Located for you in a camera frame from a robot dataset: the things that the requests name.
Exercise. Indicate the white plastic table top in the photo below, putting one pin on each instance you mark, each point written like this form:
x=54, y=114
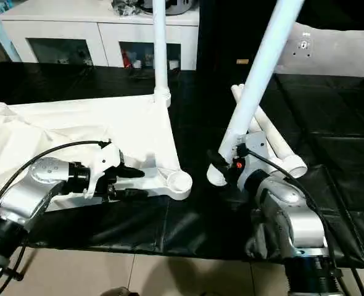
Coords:
x=77, y=123

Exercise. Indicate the black work mat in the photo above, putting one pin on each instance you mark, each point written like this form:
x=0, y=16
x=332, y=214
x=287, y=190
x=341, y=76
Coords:
x=194, y=228

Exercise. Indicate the small red bottle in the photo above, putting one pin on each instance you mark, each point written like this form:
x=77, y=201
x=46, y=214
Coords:
x=126, y=60

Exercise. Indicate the white cabinet with glass doors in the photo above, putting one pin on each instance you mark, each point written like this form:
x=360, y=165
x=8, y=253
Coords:
x=77, y=28

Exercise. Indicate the dark grey helmet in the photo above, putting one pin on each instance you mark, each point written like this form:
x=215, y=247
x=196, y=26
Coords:
x=179, y=5

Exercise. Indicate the dark clutter pile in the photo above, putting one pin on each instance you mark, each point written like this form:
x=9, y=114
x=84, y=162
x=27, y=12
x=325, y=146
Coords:
x=125, y=7

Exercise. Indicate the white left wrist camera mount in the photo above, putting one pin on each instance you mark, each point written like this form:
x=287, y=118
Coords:
x=102, y=163

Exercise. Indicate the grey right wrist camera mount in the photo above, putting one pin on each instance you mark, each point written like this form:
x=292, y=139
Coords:
x=256, y=151

